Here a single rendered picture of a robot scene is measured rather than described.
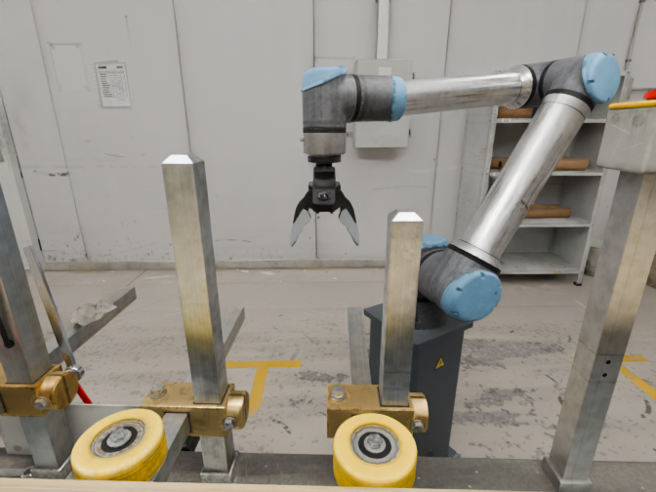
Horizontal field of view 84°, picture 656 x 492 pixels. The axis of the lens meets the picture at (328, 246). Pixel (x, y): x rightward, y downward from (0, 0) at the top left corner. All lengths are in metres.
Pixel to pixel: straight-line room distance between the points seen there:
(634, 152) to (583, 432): 0.36
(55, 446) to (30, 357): 0.15
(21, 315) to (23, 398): 0.12
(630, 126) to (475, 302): 0.60
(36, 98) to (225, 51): 1.49
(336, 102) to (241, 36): 2.42
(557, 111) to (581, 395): 0.71
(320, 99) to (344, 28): 2.37
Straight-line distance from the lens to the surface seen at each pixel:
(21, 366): 0.64
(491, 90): 1.12
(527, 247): 3.67
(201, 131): 3.15
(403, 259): 0.42
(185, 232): 0.44
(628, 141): 0.50
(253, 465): 0.66
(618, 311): 0.55
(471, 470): 0.68
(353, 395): 0.54
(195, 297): 0.47
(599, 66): 1.14
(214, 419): 0.56
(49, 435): 0.70
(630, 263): 0.53
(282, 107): 3.03
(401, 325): 0.46
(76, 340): 0.78
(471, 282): 0.96
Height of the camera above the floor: 1.20
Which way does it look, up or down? 18 degrees down
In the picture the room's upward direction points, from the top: straight up
